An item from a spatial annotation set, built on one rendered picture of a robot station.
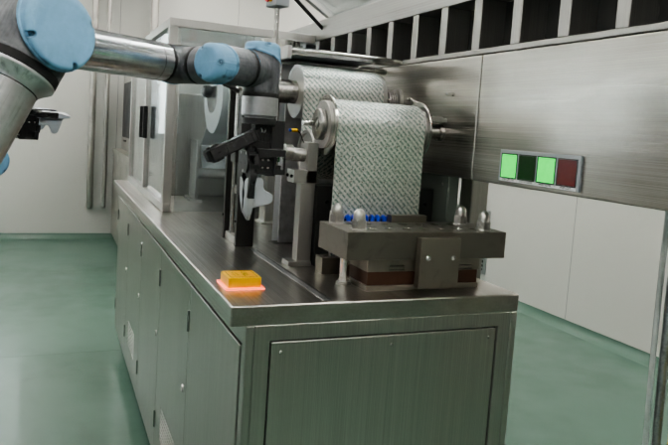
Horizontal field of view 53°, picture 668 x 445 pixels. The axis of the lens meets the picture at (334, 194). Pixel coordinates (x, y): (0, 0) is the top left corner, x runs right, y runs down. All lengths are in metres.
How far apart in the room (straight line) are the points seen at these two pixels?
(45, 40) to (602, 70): 0.95
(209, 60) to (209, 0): 5.98
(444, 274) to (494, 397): 0.31
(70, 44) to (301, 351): 0.71
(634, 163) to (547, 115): 0.25
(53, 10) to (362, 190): 0.86
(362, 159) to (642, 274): 3.02
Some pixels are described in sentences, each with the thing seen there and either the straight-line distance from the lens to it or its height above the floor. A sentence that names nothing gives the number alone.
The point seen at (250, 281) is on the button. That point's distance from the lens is 1.40.
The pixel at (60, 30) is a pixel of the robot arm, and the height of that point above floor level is 1.35.
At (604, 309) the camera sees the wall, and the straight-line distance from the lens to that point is 4.63.
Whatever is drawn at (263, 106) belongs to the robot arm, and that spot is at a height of 1.27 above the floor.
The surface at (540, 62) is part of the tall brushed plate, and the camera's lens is 1.48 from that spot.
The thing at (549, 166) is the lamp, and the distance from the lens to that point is 1.42.
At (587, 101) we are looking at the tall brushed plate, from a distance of 1.36.
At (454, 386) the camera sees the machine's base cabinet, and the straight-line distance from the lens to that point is 1.54.
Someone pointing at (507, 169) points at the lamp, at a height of 1.18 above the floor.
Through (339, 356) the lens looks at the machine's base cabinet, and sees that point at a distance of 1.38.
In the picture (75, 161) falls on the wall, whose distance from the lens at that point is 7.02.
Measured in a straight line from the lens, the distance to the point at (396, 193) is 1.64.
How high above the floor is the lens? 1.24
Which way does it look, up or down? 5 degrees down
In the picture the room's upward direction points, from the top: 4 degrees clockwise
